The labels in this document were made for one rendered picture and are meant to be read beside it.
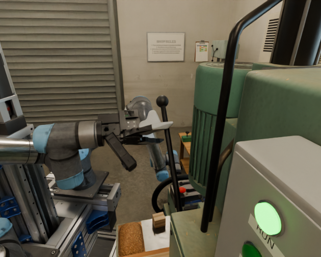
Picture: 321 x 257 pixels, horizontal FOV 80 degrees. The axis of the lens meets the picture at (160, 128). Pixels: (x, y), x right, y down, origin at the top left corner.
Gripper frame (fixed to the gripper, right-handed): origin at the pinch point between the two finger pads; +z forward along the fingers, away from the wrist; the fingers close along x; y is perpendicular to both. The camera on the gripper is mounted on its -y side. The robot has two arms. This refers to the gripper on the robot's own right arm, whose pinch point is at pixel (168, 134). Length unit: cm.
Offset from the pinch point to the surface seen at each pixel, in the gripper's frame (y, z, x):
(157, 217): -24.1, -3.1, 27.3
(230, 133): -8.0, 5.3, -22.7
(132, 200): -16, -10, 170
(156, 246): -32.7, -5.1, 24.0
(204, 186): -15.9, 5.2, -5.3
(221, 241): -21.4, -4.9, -32.8
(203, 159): -10.0, 4.8, -9.5
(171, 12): 249, 76, 156
